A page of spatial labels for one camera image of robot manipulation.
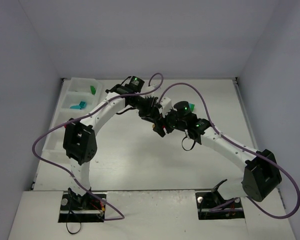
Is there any red green blue lego stack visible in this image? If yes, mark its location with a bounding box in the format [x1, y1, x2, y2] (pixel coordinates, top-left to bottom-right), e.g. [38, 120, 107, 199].
[189, 103, 195, 112]

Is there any green curved lego top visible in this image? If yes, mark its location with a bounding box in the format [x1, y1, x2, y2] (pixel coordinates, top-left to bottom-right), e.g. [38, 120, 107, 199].
[90, 85, 96, 95]

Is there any small blue lego brick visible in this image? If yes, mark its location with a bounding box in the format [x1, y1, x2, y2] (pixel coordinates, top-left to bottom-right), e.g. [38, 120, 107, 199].
[79, 101, 87, 109]

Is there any teal oval lego brick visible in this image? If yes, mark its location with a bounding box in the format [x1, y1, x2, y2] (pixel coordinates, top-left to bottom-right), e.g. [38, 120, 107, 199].
[70, 104, 83, 110]

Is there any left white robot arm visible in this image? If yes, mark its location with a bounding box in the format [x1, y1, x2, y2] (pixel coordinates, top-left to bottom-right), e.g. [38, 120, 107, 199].
[63, 76, 163, 199]

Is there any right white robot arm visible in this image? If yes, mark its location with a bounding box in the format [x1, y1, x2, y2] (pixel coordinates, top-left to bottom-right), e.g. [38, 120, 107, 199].
[154, 99, 282, 202]

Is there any clear plastic compartment tray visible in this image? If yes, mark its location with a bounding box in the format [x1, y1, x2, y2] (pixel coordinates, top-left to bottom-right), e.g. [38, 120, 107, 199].
[42, 77, 103, 153]

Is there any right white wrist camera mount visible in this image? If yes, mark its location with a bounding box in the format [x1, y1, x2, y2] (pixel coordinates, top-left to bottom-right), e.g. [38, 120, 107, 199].
[159, 97, 173, 118]

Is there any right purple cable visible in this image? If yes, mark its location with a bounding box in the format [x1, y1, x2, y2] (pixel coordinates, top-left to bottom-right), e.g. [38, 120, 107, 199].
[157, 82, 300, 220]

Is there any purple cable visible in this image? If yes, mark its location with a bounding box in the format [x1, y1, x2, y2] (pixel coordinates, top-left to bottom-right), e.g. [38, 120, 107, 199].
[157, 82, 300, 220]
[31, 72, 164, 221]

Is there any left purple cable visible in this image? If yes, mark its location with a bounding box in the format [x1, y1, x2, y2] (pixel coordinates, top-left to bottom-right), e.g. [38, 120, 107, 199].
[31, 72, 164, 221]

